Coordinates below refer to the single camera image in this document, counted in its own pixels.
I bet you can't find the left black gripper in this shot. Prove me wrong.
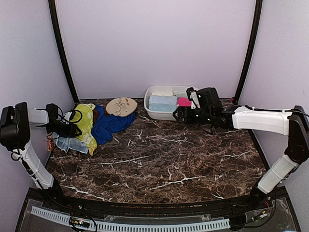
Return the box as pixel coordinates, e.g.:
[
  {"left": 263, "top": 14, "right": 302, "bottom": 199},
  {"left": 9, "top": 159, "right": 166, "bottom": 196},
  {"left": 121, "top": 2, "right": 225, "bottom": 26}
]
[{"left": 46, "top": 121, "right": 82, "bottom": 137}]

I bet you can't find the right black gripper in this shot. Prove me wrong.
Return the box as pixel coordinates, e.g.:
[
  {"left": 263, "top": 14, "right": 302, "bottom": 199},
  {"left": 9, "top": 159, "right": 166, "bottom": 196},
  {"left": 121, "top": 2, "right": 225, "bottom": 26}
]
[{"left": 174, "top": 106, "right": 213, "bottom": 124}]

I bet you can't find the pink towel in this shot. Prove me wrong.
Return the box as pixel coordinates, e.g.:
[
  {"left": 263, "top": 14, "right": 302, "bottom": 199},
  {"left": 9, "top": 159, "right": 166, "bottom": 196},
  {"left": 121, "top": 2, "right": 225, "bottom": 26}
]
[{"left": 177, "top": 97, "right": 192, "bottom": 107}]

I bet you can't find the yellow green patterned towel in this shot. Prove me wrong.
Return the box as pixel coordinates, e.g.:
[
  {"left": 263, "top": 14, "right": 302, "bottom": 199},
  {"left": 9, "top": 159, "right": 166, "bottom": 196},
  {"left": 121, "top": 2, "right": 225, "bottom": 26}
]
[{"left": 70, "top": 103, "right": 98, "bottom": 156}]

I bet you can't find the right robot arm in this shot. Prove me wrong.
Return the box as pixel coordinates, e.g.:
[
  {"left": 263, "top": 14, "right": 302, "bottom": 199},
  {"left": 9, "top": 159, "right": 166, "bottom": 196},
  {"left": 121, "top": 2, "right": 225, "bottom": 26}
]
[{"left": 172, "top": 87, "right": 309, "bottom": 210}]

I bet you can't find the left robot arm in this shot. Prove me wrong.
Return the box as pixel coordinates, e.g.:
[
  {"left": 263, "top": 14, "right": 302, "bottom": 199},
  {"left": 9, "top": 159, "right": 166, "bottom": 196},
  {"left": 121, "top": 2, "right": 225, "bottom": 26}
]
[{"left": 0, "top": 102, "right": 83, "bottom": 211}]

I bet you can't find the orange peach towel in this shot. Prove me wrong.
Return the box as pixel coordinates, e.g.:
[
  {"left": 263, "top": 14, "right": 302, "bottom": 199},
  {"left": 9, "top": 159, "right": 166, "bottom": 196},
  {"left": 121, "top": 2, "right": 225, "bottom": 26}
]
[{"left": 47, "top": 138, "right": 56, "bottom": 152}]

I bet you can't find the light blue crumpled towel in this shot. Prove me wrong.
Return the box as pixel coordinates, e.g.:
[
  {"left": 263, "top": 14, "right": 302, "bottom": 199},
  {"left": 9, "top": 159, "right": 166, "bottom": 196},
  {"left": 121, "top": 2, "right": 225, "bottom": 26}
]
[{"left": 54, "top": 137, "right": 89, "bottom": 154}]

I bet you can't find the green rolled towel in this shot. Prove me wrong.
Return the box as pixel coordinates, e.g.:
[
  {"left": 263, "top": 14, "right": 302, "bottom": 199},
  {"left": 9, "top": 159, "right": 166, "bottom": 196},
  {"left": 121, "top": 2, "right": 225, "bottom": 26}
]
[{"left": 173, "top": 91, "right": 187, "bottom": 98}]

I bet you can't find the white rolled towel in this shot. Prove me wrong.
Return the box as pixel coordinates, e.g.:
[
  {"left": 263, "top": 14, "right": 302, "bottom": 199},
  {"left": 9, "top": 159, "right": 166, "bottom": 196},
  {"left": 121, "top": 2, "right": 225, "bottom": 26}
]
[{"left": 151, "top": 90, "right": 173, "bottom": 96}]

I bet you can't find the brown towel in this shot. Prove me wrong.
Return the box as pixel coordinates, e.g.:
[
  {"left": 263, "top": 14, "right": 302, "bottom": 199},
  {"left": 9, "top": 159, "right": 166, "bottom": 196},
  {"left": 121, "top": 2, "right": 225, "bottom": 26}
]
[{"left": 93, "top": 109, "right": 99, "bottom": 124}]

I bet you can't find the light blue rolled towel front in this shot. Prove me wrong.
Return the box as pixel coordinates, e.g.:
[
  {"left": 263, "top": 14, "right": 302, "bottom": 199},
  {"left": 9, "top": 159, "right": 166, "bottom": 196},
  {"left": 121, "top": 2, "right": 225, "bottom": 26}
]
[{"left": 149, "top": 103, "right": 177, "bottom": 113}]

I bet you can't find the light blue rolled towel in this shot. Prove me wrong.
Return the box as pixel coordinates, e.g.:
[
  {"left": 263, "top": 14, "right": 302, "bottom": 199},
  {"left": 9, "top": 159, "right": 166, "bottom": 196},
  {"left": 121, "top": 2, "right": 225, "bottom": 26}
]
[
  {"left": 149, "top": 95, "right": 178, "bottom": 105},
  {"left": 149, "top": 103, "right": 177, "bottom": 113}
]

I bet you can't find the white plastic tub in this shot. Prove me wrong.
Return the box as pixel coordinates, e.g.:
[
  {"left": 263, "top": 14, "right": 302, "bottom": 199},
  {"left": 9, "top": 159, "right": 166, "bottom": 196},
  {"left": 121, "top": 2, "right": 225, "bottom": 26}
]
[{"left": 144, "top": 86, "right": 193, "bottom": 121}]

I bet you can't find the light blue rolled towel back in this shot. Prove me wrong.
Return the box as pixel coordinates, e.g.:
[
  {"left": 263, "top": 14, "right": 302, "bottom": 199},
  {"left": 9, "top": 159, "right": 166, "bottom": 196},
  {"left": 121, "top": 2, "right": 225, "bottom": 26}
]
[{"left": 149, "top": 95, "right": 178, "bottom": 105}]

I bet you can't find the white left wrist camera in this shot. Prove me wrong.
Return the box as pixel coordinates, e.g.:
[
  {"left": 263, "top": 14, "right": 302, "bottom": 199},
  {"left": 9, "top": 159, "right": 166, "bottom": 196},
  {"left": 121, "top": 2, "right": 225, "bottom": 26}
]
[{"left": 63, "top": 111, "right": 75, "bottom": 121}]

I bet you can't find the black front rail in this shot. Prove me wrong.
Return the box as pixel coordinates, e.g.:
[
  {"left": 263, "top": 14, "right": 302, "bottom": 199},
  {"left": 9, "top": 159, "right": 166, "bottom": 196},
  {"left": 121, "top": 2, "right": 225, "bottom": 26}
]
[{"left": 26, "top": 187, "right": 288, "bottom": 219}]

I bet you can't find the white slotted cable duct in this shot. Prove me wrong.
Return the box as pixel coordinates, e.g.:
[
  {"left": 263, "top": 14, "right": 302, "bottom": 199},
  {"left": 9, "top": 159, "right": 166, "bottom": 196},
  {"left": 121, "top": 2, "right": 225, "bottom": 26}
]
[{"left": 30, "top": 206, "right": 231, "bottom": 232}]

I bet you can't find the black right frame post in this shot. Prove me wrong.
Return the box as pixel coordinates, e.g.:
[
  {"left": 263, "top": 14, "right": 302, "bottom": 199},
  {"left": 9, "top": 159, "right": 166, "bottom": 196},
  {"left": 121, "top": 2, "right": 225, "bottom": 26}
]
[{"left": 232, "top": 0, "right": 263, "bottom": 104}]

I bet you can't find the black frame post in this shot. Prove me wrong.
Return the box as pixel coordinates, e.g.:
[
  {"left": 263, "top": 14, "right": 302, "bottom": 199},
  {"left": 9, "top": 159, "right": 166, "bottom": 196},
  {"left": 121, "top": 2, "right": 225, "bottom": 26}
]
[
  {"left": 48, "top": 0, "right": 79, "bottom": 103},
  {"left": 232, "top": 0, "right": 263, "bottom": 104}
]

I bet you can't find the black left frame post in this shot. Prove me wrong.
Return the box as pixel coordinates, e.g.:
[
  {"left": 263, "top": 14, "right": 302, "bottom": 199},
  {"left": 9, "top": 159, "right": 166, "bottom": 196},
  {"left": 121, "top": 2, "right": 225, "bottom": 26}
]
[{"left": 48, "top": 0, "right": 79, "bottom": 103}]

